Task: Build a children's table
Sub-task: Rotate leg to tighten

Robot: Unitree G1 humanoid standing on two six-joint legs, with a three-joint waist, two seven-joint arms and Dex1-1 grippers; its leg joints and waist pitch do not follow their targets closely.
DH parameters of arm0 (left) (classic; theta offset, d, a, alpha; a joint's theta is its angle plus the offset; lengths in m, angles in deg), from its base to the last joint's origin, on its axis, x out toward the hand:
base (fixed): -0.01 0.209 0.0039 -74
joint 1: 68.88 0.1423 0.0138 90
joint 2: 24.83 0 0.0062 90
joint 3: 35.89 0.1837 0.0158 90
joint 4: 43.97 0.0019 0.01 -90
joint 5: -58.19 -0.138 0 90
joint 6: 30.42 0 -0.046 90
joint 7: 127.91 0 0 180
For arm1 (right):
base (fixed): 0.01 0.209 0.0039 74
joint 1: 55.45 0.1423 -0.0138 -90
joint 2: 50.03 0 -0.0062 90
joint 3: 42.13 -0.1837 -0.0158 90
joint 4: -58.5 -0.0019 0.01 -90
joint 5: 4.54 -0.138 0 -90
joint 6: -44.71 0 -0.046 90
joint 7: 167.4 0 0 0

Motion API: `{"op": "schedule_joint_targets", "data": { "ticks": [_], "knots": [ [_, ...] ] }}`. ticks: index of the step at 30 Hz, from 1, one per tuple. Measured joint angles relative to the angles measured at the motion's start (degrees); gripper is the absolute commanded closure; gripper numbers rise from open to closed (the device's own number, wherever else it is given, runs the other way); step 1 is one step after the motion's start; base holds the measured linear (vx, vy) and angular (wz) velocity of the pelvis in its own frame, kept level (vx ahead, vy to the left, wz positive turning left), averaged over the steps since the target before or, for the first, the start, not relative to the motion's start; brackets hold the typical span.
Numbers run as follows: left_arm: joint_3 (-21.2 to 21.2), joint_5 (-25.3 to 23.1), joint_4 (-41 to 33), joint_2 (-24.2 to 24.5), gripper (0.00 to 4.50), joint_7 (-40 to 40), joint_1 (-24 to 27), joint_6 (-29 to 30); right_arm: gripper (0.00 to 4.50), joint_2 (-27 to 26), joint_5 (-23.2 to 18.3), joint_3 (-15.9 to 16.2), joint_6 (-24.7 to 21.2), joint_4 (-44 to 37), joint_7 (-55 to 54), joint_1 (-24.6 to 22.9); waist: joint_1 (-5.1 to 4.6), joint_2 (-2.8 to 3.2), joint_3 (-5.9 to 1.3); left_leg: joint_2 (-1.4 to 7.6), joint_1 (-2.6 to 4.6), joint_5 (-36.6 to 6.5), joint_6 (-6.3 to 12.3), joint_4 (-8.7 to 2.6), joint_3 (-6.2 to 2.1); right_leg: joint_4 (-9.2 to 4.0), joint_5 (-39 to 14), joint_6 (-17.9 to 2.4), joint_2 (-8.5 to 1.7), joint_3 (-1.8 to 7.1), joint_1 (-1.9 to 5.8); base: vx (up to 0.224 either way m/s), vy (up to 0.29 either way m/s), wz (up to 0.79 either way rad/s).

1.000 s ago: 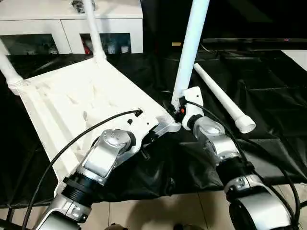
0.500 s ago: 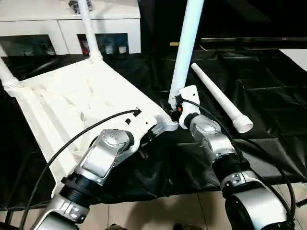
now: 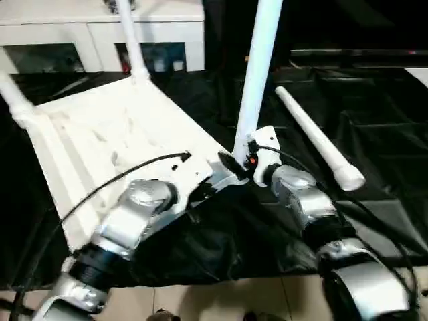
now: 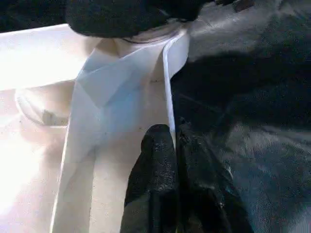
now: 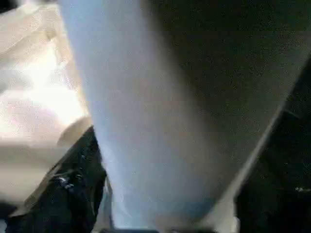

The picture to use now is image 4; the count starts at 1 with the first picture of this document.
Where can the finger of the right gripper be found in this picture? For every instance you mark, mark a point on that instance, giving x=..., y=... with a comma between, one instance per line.
x=121, y=17

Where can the black work mat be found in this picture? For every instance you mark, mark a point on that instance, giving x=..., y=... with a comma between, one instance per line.
x=243, y=97

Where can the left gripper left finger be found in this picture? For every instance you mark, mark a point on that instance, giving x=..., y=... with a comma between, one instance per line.
x=155, y=182

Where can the white plastic table top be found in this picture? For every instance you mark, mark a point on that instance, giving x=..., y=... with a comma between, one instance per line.
x=36, y=72

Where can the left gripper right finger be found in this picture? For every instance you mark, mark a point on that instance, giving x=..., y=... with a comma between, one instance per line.
x=206, y=194

